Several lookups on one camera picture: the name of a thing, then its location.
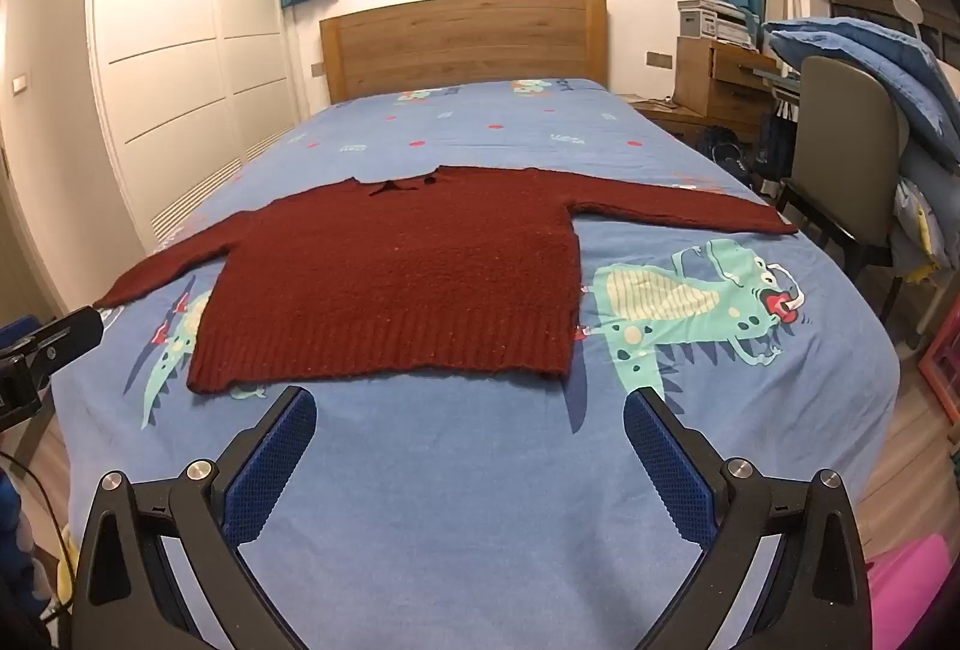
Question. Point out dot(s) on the pink plastic object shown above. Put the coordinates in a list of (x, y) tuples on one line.
[(911, 590)]

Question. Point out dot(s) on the dark blue backpack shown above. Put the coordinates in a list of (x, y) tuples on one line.
[(724, 151)]

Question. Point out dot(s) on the white printer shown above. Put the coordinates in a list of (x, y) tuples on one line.
[(712, 20)]

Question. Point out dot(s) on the cardboard box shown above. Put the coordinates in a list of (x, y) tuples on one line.
[(724, 80)]

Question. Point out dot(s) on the white wardrobe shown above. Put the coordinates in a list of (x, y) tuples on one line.
[(180, 35)]

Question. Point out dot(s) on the white lamp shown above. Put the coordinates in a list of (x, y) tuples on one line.
[(907, 8)]

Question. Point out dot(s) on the blue dinosaur print bedsheet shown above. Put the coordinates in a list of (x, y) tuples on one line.
[(465, 507)]

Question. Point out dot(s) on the red plastic crate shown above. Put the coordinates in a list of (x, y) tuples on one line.
[(943, 365)]

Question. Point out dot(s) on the grey chair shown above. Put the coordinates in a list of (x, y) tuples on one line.
[(840, 147)]

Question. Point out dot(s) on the blue duvet pile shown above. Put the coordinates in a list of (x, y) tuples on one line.
[(855, 57)]

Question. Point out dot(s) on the white light switch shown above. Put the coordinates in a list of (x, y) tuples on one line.
[(19, 83)]

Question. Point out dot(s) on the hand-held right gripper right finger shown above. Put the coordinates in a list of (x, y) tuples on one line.
[(667, 470)]

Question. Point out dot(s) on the dark red knitted sweater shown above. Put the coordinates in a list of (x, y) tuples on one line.
[(390, 290)]

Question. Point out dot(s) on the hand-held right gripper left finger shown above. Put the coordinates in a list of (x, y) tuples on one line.
[(270, 462)]

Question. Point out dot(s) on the wooden headboard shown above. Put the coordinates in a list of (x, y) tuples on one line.
[(465, 46)]

